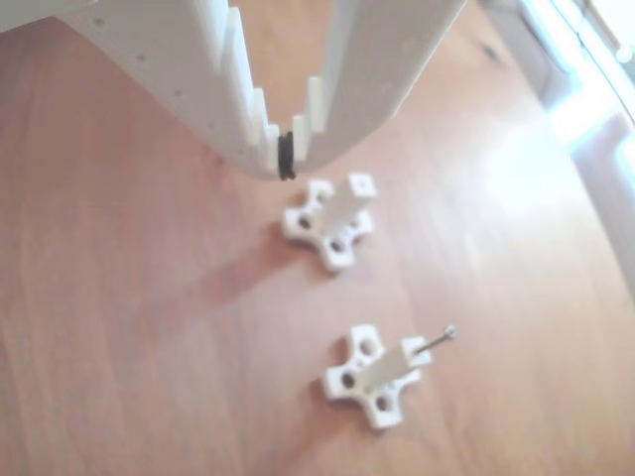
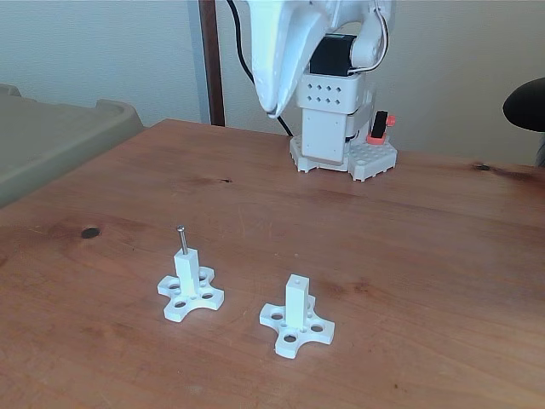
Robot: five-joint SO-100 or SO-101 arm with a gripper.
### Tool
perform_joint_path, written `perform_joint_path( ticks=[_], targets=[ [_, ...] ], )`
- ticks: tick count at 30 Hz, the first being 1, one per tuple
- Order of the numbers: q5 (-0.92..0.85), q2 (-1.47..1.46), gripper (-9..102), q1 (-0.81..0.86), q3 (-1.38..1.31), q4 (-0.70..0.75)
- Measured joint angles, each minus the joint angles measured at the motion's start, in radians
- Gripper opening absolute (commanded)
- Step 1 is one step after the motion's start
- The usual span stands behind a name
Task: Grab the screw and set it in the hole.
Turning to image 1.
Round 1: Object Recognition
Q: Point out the silver metal screw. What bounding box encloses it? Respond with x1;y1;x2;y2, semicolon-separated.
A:
416;324;458;354

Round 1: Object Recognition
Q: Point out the white post stand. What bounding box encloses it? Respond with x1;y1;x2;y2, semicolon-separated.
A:
282;172;376;273
318;323;433;431

